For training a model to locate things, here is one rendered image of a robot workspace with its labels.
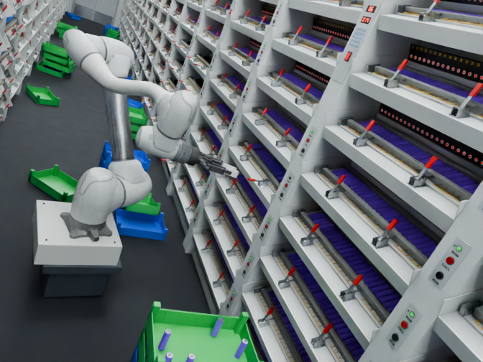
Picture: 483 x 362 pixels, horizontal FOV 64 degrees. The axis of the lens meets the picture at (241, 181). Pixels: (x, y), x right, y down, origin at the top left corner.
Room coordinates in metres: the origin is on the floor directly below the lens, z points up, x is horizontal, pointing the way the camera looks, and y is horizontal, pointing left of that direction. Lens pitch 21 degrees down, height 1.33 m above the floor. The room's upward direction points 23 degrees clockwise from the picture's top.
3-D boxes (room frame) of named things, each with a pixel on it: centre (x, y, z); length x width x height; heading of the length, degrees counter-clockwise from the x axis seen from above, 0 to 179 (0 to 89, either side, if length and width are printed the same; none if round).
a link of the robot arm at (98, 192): (1.45, 0.55, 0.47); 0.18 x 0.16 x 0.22; 158
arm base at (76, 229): (1.43, 0.54, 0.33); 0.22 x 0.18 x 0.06; 46
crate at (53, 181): (2.11, 1.04, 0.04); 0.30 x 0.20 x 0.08; 74
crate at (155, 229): (2.06, 0.47, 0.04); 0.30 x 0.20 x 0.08; 118
